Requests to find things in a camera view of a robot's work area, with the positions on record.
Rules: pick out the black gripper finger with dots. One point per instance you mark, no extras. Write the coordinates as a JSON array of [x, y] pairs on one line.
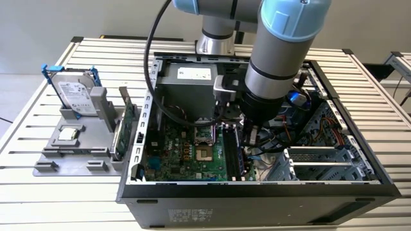
[[253, 134], [245, 132]]

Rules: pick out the RAM stick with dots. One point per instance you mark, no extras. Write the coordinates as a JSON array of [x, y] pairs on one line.
[[76, 151], [243, 161]]

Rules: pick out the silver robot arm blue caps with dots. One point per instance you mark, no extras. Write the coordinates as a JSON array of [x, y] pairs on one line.
[[277, 60]]

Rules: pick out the CPU socket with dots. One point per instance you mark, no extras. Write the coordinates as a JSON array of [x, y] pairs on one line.
[[206, 152]]

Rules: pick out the metal disk bay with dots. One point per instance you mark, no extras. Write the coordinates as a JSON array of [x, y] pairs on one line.
[[319, 155]]

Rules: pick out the green motherboard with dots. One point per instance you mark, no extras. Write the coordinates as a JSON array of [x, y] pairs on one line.
[[179, 156]]

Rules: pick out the grey power supply unit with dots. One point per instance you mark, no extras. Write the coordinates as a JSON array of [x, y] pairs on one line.
[[190, 96]]

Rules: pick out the black PC case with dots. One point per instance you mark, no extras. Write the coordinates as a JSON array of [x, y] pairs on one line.
[[257, 209]]

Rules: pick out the green graphics card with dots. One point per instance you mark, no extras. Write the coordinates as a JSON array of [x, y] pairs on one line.
[[124, 134]]

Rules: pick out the black box behind table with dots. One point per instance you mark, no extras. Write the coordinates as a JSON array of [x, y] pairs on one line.
[[379, 71]]

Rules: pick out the grey parts rack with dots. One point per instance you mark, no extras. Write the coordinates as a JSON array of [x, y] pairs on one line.
[[87, 139]]

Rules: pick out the silver CPU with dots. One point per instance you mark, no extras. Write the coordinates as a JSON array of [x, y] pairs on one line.
[[67, 135]]

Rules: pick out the hard disk in blue carrier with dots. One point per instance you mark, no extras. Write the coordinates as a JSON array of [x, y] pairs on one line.
[[72, 93]]

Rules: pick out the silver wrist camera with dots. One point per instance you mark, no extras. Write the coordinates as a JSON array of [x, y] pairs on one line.
[[301, 99]]

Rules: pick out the light grey wrist camera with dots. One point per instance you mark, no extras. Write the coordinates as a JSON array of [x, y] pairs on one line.
[[222, 89]]

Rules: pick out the aluminium frame table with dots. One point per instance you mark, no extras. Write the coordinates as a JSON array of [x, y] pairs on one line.
[[397, 60]]

